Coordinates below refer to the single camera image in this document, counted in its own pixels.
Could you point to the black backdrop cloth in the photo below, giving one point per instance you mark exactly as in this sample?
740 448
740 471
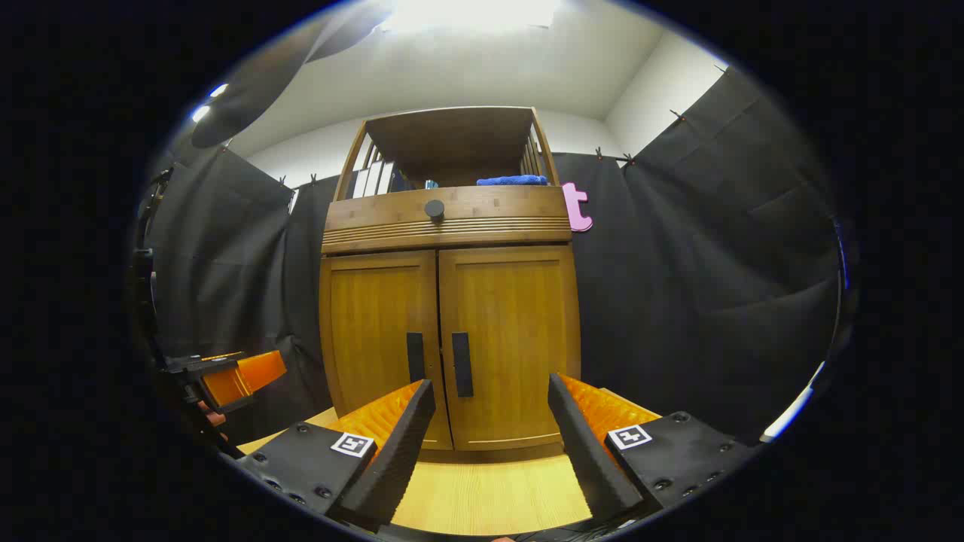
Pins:
715 263

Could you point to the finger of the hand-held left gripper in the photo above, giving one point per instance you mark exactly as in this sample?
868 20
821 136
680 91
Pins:
248 373

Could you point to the wooden double-door shoe cabinet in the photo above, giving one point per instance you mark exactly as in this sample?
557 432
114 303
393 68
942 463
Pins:
444 124

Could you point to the wooden cabinet door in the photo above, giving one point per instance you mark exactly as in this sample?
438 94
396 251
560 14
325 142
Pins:
520 324
369 324

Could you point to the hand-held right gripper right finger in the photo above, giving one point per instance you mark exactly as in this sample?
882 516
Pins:
587 452

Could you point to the blue cloth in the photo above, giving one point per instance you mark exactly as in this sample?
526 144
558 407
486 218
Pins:
512 181

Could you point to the round black drawer knob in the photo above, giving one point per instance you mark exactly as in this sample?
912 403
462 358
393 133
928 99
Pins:
434 210

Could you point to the ceiling light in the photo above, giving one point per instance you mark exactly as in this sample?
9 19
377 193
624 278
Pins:
467 15

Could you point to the row of white binders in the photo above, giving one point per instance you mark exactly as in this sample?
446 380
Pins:
374 179

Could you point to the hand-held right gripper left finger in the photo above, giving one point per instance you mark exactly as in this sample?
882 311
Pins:
399 452

